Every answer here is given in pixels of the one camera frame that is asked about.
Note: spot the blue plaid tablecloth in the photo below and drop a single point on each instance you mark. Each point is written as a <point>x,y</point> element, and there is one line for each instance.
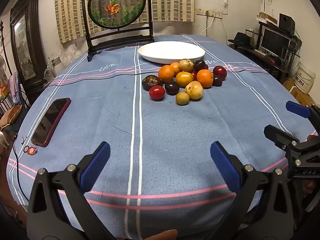
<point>175,135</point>

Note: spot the small round pendant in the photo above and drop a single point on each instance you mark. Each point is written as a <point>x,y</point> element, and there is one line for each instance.
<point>30,150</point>

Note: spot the large tan spotted fruit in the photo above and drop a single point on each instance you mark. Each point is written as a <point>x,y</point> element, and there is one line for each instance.
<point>194,89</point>

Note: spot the yellow-orange persimmon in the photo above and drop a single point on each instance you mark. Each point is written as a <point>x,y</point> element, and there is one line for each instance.
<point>184,79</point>

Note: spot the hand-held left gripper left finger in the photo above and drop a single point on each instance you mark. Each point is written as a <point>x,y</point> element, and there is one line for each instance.
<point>98,162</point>

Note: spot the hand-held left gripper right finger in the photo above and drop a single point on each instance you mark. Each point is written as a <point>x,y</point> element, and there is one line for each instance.
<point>223,165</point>

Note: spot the round goldfish screen black stand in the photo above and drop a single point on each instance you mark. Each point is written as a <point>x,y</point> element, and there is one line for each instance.
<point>117,3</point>

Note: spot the red smartphone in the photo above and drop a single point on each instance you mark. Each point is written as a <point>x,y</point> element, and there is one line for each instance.
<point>51,121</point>

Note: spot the orange mandarin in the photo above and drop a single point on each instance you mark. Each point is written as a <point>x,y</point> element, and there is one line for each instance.
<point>175,67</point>
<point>204,78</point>
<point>166,73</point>

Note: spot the dark framed painting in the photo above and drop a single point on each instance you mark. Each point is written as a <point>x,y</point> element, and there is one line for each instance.
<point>25,45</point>

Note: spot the black desk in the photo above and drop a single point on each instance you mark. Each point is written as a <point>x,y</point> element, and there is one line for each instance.
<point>262,58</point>

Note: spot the white oval plate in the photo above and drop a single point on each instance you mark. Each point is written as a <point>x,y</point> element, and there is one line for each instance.
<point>172,51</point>

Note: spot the black speaker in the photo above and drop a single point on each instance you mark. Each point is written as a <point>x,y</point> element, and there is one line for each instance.
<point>286,21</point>

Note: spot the dark brown mangosteen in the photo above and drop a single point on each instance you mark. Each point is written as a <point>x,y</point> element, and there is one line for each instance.
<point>151,82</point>

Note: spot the computer monitor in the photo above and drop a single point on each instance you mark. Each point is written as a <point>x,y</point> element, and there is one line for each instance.
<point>273,41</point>

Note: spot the red plum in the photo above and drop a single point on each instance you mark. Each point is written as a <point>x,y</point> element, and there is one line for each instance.
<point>219,72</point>

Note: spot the beige checkered curtain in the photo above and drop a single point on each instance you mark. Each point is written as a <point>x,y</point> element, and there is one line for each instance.
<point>170,2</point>

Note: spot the clear plastic bag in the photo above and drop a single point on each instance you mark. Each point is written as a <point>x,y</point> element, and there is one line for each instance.
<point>66,56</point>

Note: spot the round tan fruit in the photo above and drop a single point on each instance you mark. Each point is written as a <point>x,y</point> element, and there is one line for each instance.
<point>186,65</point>

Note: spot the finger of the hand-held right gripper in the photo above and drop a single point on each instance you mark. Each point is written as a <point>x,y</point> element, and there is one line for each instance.
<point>277,133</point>
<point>296,108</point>

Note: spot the wall socket strip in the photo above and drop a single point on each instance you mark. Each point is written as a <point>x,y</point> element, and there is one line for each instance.
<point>209,13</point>

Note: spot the cardboard box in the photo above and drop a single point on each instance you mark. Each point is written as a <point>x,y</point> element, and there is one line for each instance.
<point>300,96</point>

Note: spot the small yellow fruit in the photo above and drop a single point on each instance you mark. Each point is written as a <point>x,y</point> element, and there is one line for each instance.
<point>182,98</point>

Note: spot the red tomato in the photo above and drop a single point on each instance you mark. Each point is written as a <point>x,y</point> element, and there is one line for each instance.
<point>157,93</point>
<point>194,75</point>

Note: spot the white bucket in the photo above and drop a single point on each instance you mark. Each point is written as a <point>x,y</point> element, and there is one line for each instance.
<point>305,77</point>

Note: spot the black hat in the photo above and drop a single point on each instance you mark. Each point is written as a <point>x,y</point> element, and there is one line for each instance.
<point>242,39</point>

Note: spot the person's right hand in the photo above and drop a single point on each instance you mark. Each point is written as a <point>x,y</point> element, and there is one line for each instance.
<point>312,138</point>

